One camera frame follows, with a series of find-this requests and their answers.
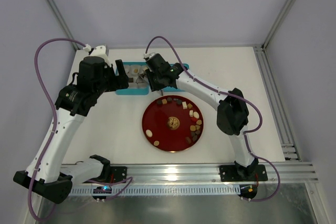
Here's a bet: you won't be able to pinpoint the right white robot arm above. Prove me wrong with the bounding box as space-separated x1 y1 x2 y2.
144 53 258 179

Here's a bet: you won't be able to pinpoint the brown striped chocolate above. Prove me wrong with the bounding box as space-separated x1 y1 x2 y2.
185 137 191 144

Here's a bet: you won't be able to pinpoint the teal box lid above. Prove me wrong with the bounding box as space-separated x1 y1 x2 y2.
157 63 190 93

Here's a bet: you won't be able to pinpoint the black mounting plate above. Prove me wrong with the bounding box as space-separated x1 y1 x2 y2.
81 165 128 184
219 164 268 182

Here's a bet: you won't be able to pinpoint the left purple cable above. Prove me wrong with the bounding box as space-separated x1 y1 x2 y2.
27 38 134 222

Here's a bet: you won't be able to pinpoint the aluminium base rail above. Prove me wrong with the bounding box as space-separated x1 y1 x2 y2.
60 163 320 184

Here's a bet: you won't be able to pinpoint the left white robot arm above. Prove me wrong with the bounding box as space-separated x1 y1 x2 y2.
13 56 129 204

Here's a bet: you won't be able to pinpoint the teal chocolate box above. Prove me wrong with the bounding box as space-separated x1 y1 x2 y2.
116 61 149 95

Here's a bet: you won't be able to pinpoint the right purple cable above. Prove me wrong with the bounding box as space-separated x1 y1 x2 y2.
144 36 281 203

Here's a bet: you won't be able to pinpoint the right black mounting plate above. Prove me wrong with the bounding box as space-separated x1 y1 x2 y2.
219 164 268 182

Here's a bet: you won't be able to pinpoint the cream rectangular chocolate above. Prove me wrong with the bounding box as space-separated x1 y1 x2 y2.
182 102 188 109

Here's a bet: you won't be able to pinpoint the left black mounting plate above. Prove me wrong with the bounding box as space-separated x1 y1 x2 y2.
81 165 128 184

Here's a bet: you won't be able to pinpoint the white slotted cable duct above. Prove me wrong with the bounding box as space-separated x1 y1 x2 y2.
69 184 240 197

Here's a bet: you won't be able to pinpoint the purple cable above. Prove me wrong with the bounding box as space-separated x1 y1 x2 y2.
27 38 134 222
144 36 281 203

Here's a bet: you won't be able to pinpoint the white oval chocolate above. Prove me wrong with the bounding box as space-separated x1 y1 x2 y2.
193 111 200 119
145 130 153 137

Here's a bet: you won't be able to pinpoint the white oval chocolate right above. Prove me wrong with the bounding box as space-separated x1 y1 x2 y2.
193 111 200 119

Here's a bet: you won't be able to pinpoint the round red lacquer tray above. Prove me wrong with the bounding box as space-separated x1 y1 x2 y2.
142 95 204 153

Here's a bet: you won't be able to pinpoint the metal tongs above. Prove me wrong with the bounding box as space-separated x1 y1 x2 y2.
135 68 164 96

